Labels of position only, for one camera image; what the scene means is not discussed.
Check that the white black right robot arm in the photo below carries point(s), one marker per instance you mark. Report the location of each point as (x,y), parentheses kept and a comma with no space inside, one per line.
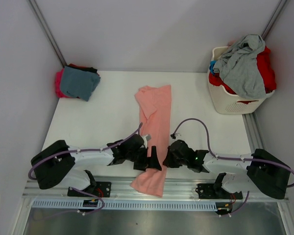
(259,171)

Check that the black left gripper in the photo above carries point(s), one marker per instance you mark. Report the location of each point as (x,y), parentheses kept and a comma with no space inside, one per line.
(150,162)

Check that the pink t shirt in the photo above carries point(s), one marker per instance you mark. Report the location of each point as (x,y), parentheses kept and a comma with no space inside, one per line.
(155,115)

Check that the blue garment in basket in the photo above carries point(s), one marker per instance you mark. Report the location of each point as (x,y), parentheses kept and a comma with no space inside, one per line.
(211,67)

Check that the folded teal t shirt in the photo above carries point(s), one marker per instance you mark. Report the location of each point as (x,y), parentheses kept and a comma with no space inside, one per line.
(82,83)

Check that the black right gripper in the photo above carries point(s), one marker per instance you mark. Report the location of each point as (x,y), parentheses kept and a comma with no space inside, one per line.
(168,162)

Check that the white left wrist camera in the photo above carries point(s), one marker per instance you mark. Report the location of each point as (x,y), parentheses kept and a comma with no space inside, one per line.
(146,137)

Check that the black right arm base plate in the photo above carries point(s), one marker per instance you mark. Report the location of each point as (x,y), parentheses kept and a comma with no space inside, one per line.
(209,191)

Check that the white perforated laundry basket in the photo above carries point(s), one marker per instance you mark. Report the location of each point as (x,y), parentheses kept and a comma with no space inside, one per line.
(234,109)

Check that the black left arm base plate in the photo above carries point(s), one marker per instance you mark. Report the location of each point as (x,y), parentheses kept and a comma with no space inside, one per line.
(102,189)

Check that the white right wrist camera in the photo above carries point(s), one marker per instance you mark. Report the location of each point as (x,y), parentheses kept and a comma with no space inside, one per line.
(177,135)

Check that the corner aluminium post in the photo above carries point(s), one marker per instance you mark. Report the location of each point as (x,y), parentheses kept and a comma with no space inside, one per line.
(278,11)
(47,31)

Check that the red t shirt in basket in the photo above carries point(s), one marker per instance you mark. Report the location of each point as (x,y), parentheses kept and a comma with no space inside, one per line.
(223,95)

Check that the grey t shirt in basket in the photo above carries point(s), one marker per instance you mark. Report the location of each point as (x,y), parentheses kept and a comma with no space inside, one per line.
(237,67)

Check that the folded magenta t shirt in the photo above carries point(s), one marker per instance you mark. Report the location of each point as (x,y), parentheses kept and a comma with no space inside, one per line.
(61,84)

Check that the left corner aluminium post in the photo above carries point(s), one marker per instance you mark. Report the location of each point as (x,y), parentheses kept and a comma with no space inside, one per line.
(47,31)

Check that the right corner aluminium post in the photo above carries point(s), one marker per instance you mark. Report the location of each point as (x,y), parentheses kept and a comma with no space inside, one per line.
(278,11)

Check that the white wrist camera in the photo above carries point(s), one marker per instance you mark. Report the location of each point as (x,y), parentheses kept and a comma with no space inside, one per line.
(146,137)
(177,135)

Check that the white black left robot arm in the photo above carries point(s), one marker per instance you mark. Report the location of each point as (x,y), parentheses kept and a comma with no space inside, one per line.
(60,164)

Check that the folded black t shirt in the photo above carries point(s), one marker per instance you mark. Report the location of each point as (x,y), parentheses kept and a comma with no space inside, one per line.
(88,69)

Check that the white slotted cable duct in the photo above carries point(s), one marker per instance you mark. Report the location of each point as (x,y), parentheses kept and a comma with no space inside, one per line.
(126,205)

